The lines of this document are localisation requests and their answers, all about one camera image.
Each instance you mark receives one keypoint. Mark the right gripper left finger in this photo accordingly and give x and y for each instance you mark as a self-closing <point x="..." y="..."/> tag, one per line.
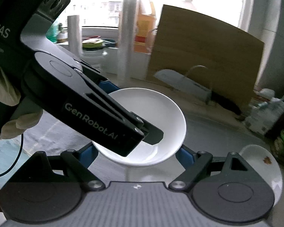
<point x="46" y="188"/>

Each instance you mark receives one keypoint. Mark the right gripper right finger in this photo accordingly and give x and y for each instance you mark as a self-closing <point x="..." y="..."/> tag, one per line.
<point x="225" y="189"/>

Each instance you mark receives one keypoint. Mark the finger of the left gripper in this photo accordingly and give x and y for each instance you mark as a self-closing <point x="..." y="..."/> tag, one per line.
<point x="95" y="76"/>
<point x="113" y="124"/>

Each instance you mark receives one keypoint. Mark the white bowl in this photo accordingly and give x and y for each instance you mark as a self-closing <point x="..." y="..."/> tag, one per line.
<point x="162" y="118"/>

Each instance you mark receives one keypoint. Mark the white plate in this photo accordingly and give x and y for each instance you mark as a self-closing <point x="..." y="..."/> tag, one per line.
<point x="263" y="162"/>

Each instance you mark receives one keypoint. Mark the gloved left hand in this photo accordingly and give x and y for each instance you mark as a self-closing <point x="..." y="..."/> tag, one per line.
<point x="11" y="97"/>

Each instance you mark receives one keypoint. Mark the glass jar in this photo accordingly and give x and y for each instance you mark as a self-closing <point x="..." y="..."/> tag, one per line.
<point x="95" y="54"/>

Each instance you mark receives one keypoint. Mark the cleaver knife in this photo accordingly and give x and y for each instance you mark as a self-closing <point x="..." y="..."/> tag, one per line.
<point x="185" y="84"/>

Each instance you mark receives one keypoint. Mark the orange oil bottle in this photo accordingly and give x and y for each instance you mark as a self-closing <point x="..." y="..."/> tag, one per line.
<point x="146" y="20"/>

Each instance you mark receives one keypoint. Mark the white plastic bag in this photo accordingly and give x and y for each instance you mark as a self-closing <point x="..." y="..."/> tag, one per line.
<point x="265" y="114"/>

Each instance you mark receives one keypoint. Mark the wooden cutting board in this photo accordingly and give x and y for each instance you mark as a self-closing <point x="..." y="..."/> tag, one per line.
<point x="187" y="38"/>

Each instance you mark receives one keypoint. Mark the metal wire rack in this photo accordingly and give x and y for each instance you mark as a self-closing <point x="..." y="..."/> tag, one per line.
<point x="201" y="75"/>

